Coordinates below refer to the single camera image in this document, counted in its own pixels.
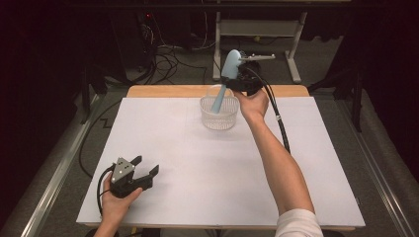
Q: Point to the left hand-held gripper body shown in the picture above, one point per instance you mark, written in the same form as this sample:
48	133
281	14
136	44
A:
122	177

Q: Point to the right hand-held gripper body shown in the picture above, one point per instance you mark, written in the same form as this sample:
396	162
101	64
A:
250	82

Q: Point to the white plastic slotted basket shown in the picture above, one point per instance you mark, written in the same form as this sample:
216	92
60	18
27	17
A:
219	113

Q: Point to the person's right hand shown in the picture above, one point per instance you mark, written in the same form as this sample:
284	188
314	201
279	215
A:
254	105

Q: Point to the person's left hand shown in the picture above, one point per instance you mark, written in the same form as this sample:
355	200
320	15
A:
115	205

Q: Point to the white table sheet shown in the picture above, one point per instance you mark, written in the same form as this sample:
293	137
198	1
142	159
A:
197	171

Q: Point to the white metal stand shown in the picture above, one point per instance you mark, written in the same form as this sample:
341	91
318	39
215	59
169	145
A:
260	29

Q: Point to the black stand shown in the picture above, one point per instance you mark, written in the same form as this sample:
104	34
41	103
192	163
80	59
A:
94	89

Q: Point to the black device with red light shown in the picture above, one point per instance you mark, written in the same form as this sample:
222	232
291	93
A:
146	36

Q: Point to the white sleeve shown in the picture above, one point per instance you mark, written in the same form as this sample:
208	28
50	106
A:
298	225

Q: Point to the aluminium floor rail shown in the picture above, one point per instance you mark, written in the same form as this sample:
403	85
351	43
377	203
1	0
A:
56	174
378	171

